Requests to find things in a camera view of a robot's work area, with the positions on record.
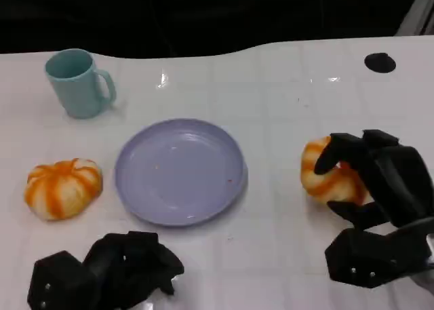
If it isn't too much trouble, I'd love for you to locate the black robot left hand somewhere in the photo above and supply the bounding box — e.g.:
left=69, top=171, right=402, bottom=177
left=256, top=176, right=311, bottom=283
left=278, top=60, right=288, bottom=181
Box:
left=83, top=231, right=185, bottom=305

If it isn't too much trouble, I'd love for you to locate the pale green mug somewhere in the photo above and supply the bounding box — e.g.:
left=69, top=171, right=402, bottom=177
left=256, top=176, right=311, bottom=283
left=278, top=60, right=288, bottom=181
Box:
left=45, top=48, right=117, bottom=119

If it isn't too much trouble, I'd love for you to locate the orange and white bread roll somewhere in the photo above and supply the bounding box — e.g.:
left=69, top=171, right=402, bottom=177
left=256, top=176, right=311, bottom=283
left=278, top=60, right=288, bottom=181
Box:
left=24, top=157, right=104, bottom=222
left=300, top=136, right=376, bottom=206

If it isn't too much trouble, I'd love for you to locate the lilac plate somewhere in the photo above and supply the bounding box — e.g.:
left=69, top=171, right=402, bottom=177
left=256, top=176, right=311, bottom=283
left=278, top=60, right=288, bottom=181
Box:
left=114, top=118, right=249, bottom=227

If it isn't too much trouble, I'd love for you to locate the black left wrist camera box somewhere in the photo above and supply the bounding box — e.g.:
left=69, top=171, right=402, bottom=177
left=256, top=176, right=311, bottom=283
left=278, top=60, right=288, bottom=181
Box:
left=26, top=251, right=102, bottom=310

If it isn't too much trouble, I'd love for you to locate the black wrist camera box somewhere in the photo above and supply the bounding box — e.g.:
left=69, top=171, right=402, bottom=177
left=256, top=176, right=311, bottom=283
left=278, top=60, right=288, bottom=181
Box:
left=26, top=251, right=102, bottom=310
left=324, top=217, right=434, bottom=290

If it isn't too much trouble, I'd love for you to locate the grey metal frame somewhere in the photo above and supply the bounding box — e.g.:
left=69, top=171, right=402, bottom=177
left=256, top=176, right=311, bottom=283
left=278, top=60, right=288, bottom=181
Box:
left=395, top=0, right=434, bottom=37

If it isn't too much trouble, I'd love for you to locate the black round table grommet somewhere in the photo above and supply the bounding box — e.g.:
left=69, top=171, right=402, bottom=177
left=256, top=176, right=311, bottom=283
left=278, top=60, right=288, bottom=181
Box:
left=364, top=52, right=397, bottom=74

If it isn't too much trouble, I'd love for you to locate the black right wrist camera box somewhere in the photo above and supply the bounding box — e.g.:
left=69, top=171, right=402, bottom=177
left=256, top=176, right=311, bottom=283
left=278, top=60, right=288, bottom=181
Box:
left=324, top=217, right=434, bottom=290

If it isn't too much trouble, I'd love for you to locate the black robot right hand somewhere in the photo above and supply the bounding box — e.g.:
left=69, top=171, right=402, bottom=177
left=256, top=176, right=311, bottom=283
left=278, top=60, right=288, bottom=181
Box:
left=313, top=129, right=434, bottom=230

